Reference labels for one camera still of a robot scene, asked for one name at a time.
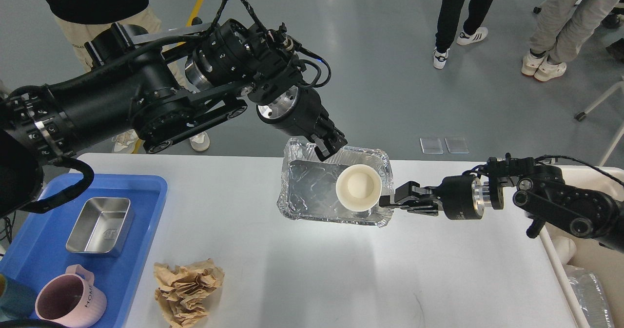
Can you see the foil tray inside bin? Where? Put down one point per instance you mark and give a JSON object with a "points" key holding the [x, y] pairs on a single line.
{"points": [[591, 296]]}

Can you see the teal object at corner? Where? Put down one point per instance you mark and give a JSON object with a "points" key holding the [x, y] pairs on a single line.
{"points": [[17, 300]]}

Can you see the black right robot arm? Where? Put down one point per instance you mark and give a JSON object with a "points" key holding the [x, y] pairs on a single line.
{"points": [[540, 191]]}

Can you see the pink ribbed mug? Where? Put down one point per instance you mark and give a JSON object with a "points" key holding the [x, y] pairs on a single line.
{"points": [[71, 299]]}

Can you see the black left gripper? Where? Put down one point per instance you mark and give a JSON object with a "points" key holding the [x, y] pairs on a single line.
{"points": [[299, 112]]}

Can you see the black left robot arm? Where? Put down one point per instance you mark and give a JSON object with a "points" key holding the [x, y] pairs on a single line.
{"points": [[167, 87]]}

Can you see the person in black sweater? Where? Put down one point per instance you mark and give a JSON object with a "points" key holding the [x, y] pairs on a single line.
{"points": [[82, 20]]}

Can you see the person in black trousers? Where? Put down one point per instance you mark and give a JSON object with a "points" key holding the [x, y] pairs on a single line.
{"points": [[447, 25]]}

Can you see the person in grey trousers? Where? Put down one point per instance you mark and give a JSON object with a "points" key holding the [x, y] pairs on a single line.
{"points": [[563, 26]]}

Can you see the aluminium foil tray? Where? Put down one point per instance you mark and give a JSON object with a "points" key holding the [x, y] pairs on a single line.
{"points": [[309, 185]]}

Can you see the white paper cup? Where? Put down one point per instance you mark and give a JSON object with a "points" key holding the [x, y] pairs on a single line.
{"points": [[358, 188]]}

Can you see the stainless steel rectangular container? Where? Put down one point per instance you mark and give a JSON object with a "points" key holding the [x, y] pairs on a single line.
{"points": [[102, 227]]}

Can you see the white cup inside bin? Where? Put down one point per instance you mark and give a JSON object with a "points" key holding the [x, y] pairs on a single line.
{"points": [[565, 248]]}

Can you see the brown paper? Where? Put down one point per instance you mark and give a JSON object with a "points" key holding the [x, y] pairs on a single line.
{"points": [[181, 291]]}

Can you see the blue plastic tray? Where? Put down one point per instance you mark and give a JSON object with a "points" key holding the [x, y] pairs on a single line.
{"points": [[38, 253]]}

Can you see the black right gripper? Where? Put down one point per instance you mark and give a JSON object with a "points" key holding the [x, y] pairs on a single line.
{"points": [[463, 197]]}

